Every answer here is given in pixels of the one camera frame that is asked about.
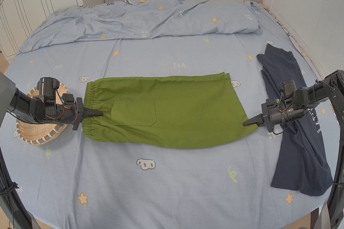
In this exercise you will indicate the pale blue quilt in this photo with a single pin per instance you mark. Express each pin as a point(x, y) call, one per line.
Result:
point(134, 21)

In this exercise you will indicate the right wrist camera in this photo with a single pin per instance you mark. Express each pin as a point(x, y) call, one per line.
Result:
point(271, 103)

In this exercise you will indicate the dark blue garment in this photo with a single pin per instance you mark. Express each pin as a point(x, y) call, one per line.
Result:
point(303, 163)

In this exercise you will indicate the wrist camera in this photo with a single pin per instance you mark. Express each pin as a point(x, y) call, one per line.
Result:
point(271, 103)
point(68, 99)

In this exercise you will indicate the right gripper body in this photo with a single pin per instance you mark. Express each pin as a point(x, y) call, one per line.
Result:
point(276, 118)

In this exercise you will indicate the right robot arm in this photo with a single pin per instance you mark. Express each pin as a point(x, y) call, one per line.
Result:
point(314, 92)

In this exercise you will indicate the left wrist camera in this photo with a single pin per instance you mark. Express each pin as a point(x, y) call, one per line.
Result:
point(68, 99)

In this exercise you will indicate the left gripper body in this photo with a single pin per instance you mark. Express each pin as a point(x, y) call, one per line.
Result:
point(78, 115)

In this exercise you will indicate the green shorts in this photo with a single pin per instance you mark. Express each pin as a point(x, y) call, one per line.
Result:
point(188, 109)

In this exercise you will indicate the round woven basket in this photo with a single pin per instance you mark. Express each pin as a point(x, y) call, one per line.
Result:
point(40, 134)

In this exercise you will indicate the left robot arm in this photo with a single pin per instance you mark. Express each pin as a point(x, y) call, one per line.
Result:
point(21, 104)

